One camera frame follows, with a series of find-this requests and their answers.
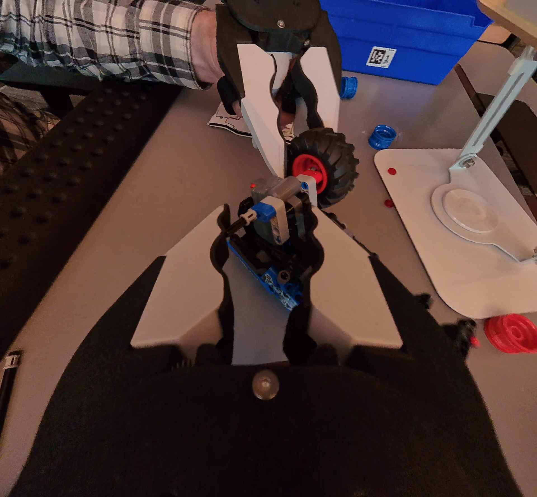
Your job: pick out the blue black toy monster truck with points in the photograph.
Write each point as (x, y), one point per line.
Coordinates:
(272, 216)

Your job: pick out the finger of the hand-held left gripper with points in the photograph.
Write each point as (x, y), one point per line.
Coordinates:
(258, 94)
(325, 86)

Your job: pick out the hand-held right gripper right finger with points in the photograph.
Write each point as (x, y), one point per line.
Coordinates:
(356, 295)

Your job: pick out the blue toy wheel rim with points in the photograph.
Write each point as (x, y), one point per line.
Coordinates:
(381, 136)
(348, 87)

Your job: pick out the black studded mat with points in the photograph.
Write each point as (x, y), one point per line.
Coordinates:
(63, 190)

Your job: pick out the black toy wheel red rim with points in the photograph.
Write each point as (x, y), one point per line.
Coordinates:
(335, 157)

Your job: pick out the white sticker sheet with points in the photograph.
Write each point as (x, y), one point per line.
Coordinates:
(222, 121)

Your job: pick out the blue plastic bin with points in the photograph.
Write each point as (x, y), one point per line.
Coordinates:
(398, 10)

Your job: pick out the person's left forearm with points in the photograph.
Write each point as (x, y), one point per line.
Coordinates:
(105, 23)

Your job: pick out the plaid shirt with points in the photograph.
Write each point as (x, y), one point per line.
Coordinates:
(21, 128)

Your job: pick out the person's left hand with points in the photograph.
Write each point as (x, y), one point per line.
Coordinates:
(205, 48)

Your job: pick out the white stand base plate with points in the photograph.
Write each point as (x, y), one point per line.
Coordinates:
(419, 211)

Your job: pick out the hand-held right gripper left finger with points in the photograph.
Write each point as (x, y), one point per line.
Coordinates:
(180, 295)

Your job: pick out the short black axle with bushing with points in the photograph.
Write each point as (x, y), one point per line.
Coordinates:
(9, 375)

